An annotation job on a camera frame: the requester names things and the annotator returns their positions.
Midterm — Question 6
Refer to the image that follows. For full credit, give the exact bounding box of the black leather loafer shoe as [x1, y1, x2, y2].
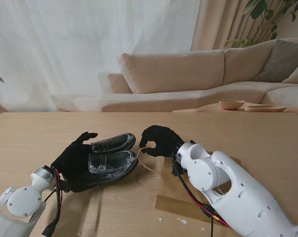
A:
[69, 150, 139, 193]
[90, 132, 136, 152]

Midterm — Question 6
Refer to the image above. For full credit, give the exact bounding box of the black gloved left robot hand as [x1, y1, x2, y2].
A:
[50, 131, 99, 183]

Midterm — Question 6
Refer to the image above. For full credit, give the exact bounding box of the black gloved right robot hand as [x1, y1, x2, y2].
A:
[139, 125, 185, 158]

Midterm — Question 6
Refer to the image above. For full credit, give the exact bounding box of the brown paper bag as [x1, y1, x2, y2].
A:
[136, 145, 238, 220]

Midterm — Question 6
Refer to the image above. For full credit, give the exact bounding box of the low wooden coffee table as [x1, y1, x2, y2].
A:
[172, 102, 298, 119]

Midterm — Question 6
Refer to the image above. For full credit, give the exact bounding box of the tall green potted plant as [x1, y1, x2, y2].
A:
[224, 0, 298, 49]

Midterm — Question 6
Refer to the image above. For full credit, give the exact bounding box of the round wooden bowl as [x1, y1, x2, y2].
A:
[218, 99, 245, 111]

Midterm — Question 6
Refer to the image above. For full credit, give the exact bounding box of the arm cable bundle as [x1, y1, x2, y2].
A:
[41, 167, 65, 237]
[173, 153, 238, 237]

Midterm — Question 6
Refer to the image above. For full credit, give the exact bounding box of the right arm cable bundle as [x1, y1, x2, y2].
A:
[173, 153, 238, 237]

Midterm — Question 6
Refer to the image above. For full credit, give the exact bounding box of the white sheer curtain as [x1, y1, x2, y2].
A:
[0, 0, 201, 113]

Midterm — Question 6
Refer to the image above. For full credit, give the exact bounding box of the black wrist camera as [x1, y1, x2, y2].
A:
[171, 158, 189, 177]
[60, 179, 73, 194]

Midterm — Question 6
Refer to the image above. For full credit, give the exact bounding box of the beige drape curtain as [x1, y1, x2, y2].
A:
[190, 0, 263, 52]

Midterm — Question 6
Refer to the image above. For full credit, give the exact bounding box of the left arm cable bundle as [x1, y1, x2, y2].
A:
[41, 167, 65, 237]

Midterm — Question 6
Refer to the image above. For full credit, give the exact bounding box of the shallow wooden tray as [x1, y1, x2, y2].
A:
[244, 105, 287, 113]

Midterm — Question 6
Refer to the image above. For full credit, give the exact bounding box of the grey sofa cushion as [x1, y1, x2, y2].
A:
[253, 39, 298, 83]

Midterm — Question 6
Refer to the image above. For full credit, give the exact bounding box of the beige sofa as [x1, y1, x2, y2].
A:
[51, 37, 298, 113]

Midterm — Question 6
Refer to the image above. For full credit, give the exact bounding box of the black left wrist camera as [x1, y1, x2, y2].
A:
[60, 179, 73, 194]

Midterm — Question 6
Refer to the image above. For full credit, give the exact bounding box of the beige sofa cushion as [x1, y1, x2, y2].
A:
[282, 61, 298, 84]

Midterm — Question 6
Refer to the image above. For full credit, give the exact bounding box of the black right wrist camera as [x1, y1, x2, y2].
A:
[171, 158, 189, 177]

